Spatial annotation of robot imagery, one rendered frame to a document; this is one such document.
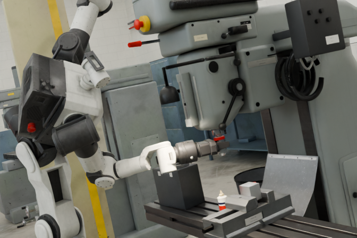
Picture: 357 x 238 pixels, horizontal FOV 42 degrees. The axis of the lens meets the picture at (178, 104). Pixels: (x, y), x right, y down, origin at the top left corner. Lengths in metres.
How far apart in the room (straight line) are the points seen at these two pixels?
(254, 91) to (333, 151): 0.44
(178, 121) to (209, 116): 7.42
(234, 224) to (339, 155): 0.61
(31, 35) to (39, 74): 1.66
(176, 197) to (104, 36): 9.54
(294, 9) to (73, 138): 0.91
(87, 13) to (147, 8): 0.38
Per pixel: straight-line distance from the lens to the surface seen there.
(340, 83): 2.12
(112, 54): 11.57
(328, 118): 2.04
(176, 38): 1.79
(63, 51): 1.92
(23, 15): 3.44
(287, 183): 2.14
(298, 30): 1.75
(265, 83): 1.90
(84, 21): 2.03
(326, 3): 1.83
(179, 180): 2.15
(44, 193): 2.07
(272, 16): 1.99
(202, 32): 1.75
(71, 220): 2.10
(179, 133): 9.26
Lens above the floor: 1.53
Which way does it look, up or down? 3 degrees down
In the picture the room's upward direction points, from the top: 12 degrees counter-clockwise
